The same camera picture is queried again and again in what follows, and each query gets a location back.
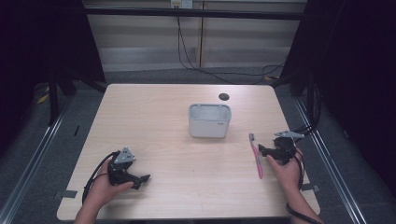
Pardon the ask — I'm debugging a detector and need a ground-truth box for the grey tape strip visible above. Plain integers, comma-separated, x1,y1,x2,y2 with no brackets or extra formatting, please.
52,189,78,201
300,183,320,192

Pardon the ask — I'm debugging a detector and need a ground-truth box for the person's right hand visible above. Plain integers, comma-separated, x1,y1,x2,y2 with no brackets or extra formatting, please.
265,148,304,200

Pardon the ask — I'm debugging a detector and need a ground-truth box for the black curtain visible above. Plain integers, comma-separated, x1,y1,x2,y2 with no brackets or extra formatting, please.
0,0,106,150
271,0,396,200

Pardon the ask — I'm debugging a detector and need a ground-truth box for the black wall cable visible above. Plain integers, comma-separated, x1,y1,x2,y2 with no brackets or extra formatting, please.
176,15,287,86

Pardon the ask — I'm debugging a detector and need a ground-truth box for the white wall power outlet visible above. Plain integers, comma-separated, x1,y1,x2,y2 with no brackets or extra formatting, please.
170,0,194,10

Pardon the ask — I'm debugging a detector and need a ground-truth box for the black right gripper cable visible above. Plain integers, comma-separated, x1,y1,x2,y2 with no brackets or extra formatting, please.
285,124,322,224

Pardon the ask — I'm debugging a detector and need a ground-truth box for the white toothbrush holder box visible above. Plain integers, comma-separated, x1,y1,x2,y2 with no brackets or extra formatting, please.
188,103,233,139

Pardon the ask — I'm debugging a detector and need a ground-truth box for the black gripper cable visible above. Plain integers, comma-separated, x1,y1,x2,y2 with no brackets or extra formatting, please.
285,124,322,224
81,150,121,205

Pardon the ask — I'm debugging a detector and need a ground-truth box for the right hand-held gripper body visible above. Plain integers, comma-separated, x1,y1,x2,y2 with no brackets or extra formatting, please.
270,130,305,166

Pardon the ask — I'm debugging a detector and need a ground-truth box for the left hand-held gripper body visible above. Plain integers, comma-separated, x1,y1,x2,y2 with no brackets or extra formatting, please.
106,147,140,188

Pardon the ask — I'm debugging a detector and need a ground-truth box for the black metal stand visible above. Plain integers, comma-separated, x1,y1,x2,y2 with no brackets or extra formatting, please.
47,69,62,127

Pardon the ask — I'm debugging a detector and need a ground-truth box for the metal floor rail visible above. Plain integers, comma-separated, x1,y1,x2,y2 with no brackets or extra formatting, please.
0,92,75,224
293,96,369,224

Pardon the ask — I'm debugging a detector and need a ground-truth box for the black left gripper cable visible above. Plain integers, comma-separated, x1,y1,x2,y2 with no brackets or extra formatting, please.
81,150,121,205

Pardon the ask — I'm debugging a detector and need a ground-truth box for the person's left hand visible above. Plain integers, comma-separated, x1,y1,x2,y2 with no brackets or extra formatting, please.
84,169,135,210

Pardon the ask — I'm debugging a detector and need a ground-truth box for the black horizontal frame bar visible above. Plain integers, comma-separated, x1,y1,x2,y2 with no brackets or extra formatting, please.
83,7,308,21

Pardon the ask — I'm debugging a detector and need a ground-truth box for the pink toothbrush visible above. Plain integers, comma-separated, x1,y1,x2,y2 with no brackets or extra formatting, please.
247,133,264,180

